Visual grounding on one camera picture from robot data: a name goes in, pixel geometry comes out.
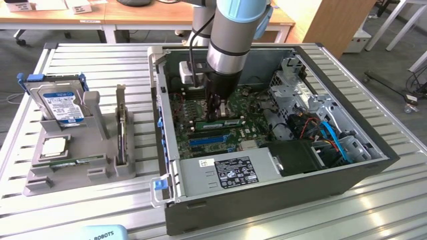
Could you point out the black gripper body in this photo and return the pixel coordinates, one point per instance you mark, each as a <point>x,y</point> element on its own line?
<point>224,83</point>

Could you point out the green RAM stick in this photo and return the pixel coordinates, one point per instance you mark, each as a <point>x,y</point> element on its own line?
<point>216,124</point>
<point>67,163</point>

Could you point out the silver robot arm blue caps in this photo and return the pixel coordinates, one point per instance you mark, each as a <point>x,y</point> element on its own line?
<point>230,37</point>

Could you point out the green motherboard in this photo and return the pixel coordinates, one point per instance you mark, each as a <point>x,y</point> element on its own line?
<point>248,125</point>

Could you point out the blue expansion slot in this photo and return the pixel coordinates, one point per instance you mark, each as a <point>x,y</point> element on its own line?
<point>210,140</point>

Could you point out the small silver heatsink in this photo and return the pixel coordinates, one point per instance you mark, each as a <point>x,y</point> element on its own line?
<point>250,145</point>

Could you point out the metal disk bay cage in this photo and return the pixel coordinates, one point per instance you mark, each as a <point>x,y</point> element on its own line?
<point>300,92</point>

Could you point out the grey power supply unit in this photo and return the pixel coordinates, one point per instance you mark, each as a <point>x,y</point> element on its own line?
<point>207,175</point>

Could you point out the blue case latch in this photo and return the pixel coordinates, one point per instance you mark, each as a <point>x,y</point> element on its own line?
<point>159,184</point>

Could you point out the wooden cabinet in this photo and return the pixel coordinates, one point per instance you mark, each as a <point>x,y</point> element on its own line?
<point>334,22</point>

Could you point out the black open PC case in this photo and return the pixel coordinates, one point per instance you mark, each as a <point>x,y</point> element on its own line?
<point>300,195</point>

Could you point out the white floor unit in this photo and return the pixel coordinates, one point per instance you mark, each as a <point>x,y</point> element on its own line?
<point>358,38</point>

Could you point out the grey parts rack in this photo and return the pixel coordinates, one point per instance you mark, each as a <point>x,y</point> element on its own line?
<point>87,172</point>

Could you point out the silver CPU chip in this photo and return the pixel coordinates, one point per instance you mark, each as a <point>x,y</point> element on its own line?
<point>53,147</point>

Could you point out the white cardboard box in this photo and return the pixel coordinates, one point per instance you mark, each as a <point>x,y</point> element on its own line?
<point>77,7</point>
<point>17,5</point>

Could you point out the light blue robot pendant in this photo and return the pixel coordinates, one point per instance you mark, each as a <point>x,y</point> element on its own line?
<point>107,232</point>

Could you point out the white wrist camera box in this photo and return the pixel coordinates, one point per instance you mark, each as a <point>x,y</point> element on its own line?
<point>187,72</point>

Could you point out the graphics card metal bracket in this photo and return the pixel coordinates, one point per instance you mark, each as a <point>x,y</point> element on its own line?
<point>120,115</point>

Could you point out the wooden desk white frame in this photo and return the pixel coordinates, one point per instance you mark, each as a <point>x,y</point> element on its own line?
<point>143,15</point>

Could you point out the hard disk blue bracket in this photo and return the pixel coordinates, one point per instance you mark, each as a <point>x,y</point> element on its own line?
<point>60,105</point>

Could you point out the white table frame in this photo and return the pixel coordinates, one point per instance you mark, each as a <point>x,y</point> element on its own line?
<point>400,22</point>

